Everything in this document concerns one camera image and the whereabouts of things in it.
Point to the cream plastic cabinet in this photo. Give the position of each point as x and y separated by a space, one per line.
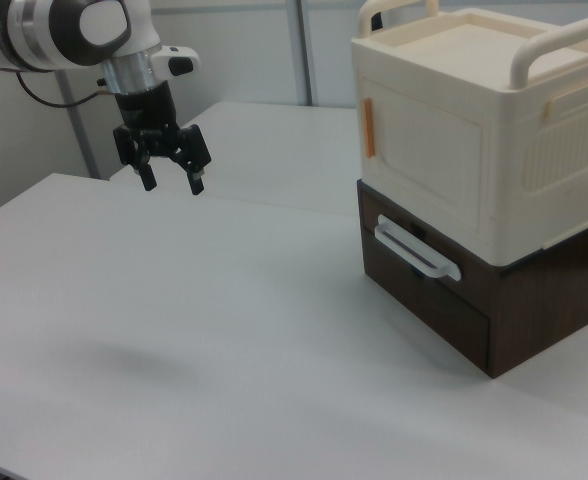
524 165

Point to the dark brown drawer unit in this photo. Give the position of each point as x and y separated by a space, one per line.
524 310

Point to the cream cabinet door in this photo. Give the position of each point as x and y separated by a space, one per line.
424 150

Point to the grey vertical partition post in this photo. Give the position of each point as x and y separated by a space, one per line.
305 55

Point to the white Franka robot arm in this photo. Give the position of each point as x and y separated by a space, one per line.
49 30

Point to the grey slanted partition post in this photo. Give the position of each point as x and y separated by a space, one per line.
76 130

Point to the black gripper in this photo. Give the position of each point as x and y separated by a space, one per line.
146 107

